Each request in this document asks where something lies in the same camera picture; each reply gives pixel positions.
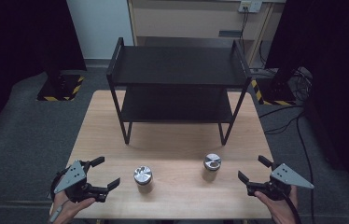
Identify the person's left hand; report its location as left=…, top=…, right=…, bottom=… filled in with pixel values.
left=50, top=189, right=96, bottom=224

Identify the grey wrist strap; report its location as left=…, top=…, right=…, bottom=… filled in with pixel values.
left=49, top=199, right=72, bottom=224

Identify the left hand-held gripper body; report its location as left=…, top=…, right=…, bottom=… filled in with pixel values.
left=53, top=159, right=108, bottom=203

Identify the black plugged-in cable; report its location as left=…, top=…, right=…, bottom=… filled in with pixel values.
left=239, top=7, right=250, bottom=43

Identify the beige wooden cabinet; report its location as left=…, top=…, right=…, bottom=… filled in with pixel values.
left=127, top=0, right=287, bottom=66

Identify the glass jar orange powder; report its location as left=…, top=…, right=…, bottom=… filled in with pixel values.
left=133, top=165, right=154, bottom=194

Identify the black two-tier shelf rack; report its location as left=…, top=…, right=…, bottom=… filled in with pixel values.
left=105, top=36, right=253, bottom=147

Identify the long black floor cable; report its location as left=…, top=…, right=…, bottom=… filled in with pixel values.
left=296, top=115, right=316, bottom=224

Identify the thick black gripper cable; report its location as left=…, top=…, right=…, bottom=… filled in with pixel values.
left=283, top=192, right=302, bottom=224

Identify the tangled cable bundle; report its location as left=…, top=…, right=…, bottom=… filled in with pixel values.
left=287, top=66, right=314, bottom=105

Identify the glass jar yellow powder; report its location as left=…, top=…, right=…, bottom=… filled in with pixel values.
left=202, top=152, right=222, bottom=183

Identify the person's right hand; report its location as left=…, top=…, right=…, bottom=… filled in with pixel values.
left=254, top=186, right=299, bottom=224

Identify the black stand striped base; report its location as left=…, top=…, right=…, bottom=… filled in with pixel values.
left=36, top=69, right=86, bottom=102
left=250, top=66, right=298, bottom=106

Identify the white wall outlet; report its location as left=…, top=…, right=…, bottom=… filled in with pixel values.
left=237, top=0, right=263, bottom=14

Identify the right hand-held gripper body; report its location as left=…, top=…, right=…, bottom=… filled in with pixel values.
left=265, top=162, right=315, bottom=202

